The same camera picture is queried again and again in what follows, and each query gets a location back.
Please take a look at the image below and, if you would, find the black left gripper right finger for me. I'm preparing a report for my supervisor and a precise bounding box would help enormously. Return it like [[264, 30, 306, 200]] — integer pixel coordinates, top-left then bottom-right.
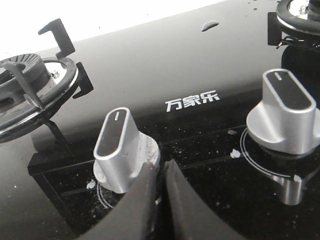
[[164, 159, 245, 240]]

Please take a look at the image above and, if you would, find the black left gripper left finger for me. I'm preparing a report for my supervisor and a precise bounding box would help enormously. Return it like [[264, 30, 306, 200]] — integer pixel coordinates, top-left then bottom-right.
[[79, 163, 157, 240]]

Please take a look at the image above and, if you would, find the black left pot support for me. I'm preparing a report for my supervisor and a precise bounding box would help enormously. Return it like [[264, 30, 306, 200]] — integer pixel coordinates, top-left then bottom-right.
[[0, 18, 94, 111]]

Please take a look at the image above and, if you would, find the black pot support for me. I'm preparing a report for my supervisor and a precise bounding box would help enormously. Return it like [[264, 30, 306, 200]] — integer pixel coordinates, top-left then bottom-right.
[[0, 18, 94, 111], [267, 11, 320, 50]]

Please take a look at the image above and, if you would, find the black right pot support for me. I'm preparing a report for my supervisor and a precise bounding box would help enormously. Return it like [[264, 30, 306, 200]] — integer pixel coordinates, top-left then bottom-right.
[[267, 11, 320, 50]]

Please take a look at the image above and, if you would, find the silver left stove knob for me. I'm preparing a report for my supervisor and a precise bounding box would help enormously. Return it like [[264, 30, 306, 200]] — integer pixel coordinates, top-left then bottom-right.
[[93, 107, 160, 194]]

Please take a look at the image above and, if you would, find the silver stove knob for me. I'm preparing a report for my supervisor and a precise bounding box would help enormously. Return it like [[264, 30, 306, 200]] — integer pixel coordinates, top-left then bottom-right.
[[93, 107, 160, 194], [246, 68, 320, 155]]

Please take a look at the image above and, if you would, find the black glass gas stove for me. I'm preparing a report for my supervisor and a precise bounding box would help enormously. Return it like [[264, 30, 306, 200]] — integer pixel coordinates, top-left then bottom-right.
[[0, 0, 320, 240]]

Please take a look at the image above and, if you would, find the silver right stove knob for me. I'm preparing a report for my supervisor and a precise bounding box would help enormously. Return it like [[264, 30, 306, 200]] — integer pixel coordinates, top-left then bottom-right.
[[246, 68, 320, 155]]

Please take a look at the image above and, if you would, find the left gas burner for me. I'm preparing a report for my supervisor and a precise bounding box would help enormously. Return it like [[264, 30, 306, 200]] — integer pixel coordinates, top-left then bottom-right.
[[0, 53, 80, 143]]

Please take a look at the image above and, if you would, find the gas burner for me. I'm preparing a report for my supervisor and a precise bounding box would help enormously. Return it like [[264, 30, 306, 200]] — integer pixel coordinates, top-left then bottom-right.
[[276, 0, 320, 36], [0, 53, 80, 143]]

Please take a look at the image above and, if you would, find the right gas burner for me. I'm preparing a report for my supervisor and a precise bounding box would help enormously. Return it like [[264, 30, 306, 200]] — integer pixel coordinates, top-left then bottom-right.
[[276, 0, 320, 36]]

